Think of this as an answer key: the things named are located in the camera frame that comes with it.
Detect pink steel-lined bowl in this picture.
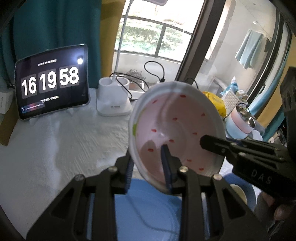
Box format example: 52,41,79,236
230,105,255,134

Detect hanging light blue towel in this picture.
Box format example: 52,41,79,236
235,29,264,69

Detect yellow snack bag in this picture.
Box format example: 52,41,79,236
203,91,227,118

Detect white toothbrush holder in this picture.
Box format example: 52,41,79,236
96,76,132,116

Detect light blue bowl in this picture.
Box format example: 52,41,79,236
226,118,254,139

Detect cream white bowl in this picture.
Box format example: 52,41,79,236
230,184,248,205

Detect tablet clock display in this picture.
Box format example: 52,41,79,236
15,44,90,121

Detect cardboard box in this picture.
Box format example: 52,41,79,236
0,100,19,146

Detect teal curtain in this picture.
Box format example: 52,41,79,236
1,1,102,88

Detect light blue plate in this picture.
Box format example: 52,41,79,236
86,173,256,240

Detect pink strawberry bowl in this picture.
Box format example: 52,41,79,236
128,81,226,194

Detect white textured table cloth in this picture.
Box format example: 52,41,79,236
1,89,130,237

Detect white basket with items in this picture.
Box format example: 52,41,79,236
221,90,248,114

